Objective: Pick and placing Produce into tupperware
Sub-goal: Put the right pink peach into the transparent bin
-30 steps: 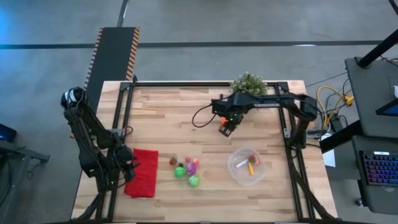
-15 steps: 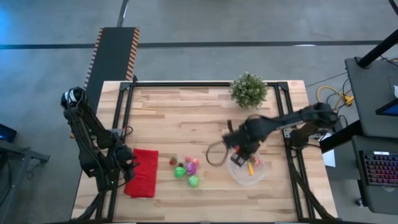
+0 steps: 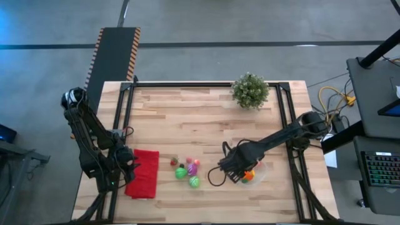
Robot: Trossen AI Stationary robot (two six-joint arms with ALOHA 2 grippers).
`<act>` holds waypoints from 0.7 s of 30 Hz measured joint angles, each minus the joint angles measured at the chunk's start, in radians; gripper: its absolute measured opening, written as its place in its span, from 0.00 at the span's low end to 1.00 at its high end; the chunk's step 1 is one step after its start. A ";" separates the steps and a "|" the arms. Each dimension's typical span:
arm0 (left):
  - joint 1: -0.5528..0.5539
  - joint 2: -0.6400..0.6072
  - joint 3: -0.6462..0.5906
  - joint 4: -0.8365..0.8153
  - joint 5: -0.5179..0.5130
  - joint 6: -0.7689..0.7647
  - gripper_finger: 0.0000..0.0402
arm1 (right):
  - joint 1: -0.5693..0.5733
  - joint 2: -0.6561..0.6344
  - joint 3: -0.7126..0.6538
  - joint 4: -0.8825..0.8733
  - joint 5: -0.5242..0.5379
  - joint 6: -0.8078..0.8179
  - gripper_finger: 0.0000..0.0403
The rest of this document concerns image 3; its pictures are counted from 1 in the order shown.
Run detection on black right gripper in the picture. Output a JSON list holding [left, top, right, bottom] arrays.
[[217, 144, 262, 184]]

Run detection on orange toy carrot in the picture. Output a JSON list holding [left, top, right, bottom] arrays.
[[241, 169, 256, 184]]

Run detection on clear plastic tupperware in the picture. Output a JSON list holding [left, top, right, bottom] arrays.
[[232, 157, 269, 188]]

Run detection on red cloth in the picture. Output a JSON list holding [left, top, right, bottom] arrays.
[[124, 148, 161, 200]]

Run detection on green toy bell pepper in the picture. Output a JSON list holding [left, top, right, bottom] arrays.
[[174, 163, 188, 181]]

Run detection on small green potted plant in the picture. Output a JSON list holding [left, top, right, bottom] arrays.
[[230, 71, 271, 111]]

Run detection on white paper sheet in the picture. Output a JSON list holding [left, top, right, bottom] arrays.
[[323, 134, 338, 169]]

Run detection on black ramp orange striped edges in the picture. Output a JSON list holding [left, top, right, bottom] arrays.
[[83, 26, 142, 113]]

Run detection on black stand beam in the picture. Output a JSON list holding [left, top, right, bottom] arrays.
[[321, 120, 366, 154]]

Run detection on black power strip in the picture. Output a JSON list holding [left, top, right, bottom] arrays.
[[331, 114, 346, 134]]

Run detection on black device with blue light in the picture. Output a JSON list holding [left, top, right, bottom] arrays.
[[0, 124, 18, 144]]

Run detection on black backlit keyboard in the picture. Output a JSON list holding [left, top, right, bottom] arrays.
[[361, 151, 400, 188]]

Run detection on grey keyboard shelf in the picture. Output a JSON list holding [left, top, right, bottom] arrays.
[[352, 136, 400, 217]]

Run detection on grey desk top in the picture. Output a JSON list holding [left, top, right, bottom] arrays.
[[346, 56, 400, 140]]

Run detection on laptop with blue screen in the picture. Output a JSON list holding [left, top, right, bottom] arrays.
[[377, 99, 400, 118]]

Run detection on black stand pole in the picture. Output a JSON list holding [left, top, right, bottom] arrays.
[[358, 29, 400, 69]]

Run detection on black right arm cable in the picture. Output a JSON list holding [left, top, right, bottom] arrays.
[[207, 165, 227, 188]]

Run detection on black aluminium table frame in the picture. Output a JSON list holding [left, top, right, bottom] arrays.
[[73, 74, 344, 225]]

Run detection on yellow cable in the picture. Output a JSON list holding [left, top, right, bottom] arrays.
[[317, 86, 357, 126]]

